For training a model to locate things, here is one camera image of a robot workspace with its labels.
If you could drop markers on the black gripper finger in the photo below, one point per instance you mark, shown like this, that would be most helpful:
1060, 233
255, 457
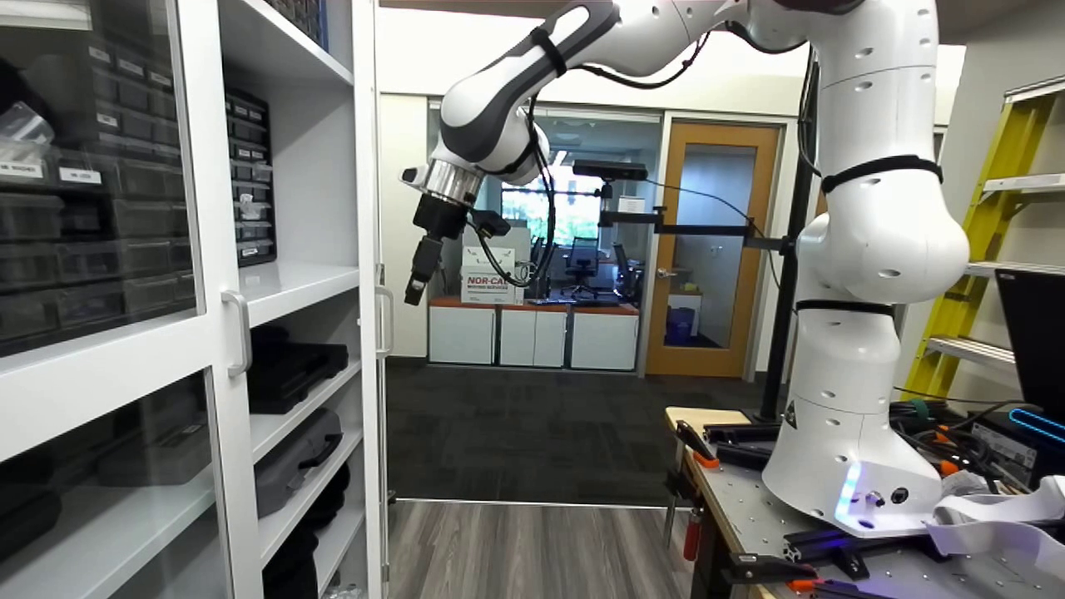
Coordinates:
413, 295
426, 278

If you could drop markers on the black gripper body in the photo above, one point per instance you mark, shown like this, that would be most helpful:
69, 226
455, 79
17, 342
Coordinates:
437, 221

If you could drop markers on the white glass cabinet door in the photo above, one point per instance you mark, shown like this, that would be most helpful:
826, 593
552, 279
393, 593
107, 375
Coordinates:
380, 318
123, 439

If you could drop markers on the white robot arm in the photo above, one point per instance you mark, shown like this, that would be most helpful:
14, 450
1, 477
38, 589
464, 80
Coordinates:
885, 238

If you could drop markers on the metal robot base table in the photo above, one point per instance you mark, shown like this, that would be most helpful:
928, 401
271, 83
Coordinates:
747, 545

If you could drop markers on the low white cabinet row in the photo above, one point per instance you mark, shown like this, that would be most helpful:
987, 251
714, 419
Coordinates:
541, 336

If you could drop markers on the white storage cabinet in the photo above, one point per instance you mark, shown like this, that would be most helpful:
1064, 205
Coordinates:
298, 98

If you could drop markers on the wooden office door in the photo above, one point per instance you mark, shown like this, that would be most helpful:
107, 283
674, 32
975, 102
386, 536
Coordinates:
706, 266

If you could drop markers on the black case on shelf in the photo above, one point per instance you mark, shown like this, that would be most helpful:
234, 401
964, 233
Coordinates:
288, 372

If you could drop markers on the black orange clamp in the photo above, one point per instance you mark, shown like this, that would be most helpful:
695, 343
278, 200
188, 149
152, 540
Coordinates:
697, 444

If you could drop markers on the black small parts drawers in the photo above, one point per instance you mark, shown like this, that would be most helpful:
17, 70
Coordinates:
95, 221

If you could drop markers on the yellow step ladder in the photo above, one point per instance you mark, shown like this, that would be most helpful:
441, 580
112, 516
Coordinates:
1007, 184

